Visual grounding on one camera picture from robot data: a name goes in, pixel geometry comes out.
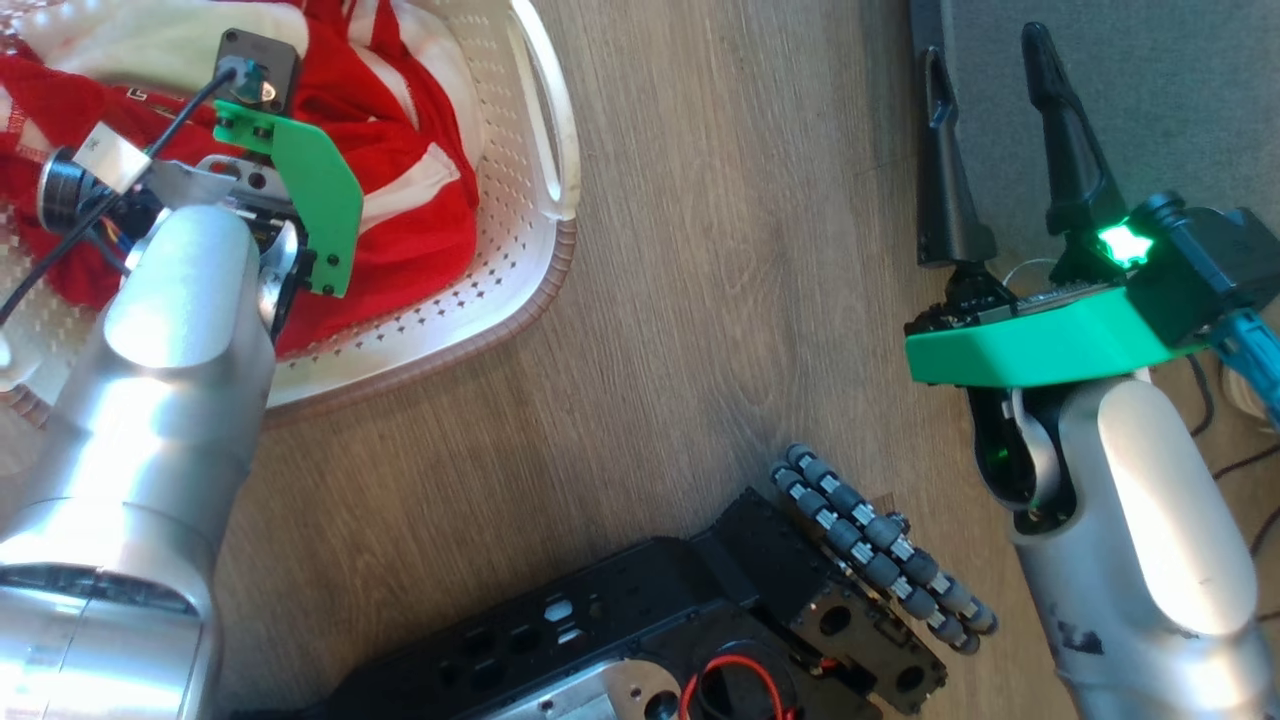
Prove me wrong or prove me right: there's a grey roller omni wheel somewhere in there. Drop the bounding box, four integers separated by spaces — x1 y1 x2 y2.
770 444 999 656

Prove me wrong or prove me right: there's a red wire loop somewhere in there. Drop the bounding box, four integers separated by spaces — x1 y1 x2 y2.
679 654 787 720

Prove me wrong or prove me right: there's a black floor cable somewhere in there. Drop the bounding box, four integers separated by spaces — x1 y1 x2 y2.
1188 352 1280 563

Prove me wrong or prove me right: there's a black left camera cable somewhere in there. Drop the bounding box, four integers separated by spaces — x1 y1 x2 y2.
0 65 241 326

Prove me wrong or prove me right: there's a teal cable connector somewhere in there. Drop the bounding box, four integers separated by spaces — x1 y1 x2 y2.
1208 308 1280 431

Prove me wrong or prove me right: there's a white perforated laundry basket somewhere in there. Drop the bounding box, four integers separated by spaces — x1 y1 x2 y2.
0 0 582 433

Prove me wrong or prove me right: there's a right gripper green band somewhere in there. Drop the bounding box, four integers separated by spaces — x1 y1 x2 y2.
905 22 1206 389

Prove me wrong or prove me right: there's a grey upholstered seat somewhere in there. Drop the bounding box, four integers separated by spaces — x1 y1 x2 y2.
908 0 1280 273

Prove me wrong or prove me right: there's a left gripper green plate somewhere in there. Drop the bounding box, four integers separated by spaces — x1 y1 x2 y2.
195 100 363 336

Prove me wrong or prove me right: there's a red and white garment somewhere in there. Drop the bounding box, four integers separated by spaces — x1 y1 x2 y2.
0 0 486 358

